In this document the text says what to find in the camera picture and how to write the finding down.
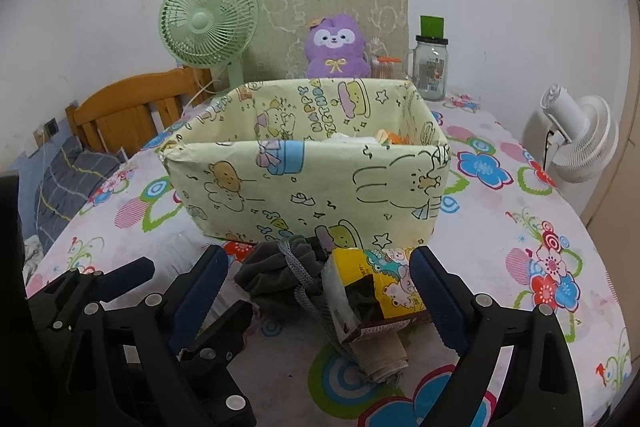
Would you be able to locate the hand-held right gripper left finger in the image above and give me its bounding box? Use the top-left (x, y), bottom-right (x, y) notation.
top-left (60, 246), bottom-right (230, 427)

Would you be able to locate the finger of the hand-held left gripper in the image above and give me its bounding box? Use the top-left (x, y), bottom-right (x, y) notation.
top-left (181, 299), bottom-right (258, 427)
top-left (27, 257), bottom-right (156, 339)

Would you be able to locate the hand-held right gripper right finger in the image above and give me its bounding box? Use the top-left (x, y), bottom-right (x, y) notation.
top-left (410, 246), bottom-right (583, 427)

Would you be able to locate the cartoon printed tissue pack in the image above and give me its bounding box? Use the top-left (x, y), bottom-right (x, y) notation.
top-left (320, 247), bottom-right (434, 344)

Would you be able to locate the grey soft cloth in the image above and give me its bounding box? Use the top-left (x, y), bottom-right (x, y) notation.
top-left (234, 234), bottom-right (362, 368)

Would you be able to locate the beige cloth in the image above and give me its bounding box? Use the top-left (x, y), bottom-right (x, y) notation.
top-left (349, 329), bottom-right (410, 384)

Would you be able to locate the yellow cartoon printed box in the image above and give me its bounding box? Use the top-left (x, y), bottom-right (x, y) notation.
top-left (159, 77), bottom-right (452, 253)

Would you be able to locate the orange tissue pack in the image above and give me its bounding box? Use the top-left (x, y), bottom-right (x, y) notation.
top-left (376, 129), bottom-right (413, 145)

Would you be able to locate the white tissue pack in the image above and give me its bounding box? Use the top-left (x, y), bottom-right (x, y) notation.
top-left (322, 133), bottom-right (377, 144)

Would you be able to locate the grey plaid pillow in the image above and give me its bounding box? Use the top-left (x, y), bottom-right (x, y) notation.
top-left (17, 137), bottom-right (124, 254)

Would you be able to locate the white standing fan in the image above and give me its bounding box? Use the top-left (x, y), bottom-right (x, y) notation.
top-left (522, 83), bottom-right (621, 185)

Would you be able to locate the glass jar with green lid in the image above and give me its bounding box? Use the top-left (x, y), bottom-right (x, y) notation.
top-left (404, 14), bottom-right (447, 102)

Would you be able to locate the small clear swab jar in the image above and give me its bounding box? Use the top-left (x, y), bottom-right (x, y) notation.
top-left (370, 53), bottom-right (404, 80)

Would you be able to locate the green desk fan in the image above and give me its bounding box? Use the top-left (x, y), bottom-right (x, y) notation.
top-left (159, 0), bottom-right (260, 100)

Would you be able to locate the purple plush toy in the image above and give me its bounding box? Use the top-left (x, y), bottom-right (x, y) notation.
top-left (305, 13), bottom-right (373, 79)

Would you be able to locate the green patterned board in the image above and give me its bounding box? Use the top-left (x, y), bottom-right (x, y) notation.
top-left (245, 0), bottom-right (412, 82)

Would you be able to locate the wall socket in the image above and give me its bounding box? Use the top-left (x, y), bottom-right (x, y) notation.
top-left (34, 118), bottom-right (59, 144)

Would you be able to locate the black fan cable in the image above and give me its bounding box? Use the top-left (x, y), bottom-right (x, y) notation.
top-left (542, 128), bottom-right (557, 168)

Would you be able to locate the white fan cord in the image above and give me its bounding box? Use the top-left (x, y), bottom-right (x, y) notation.
top-left (186, 67), bottom-right (222, 108)

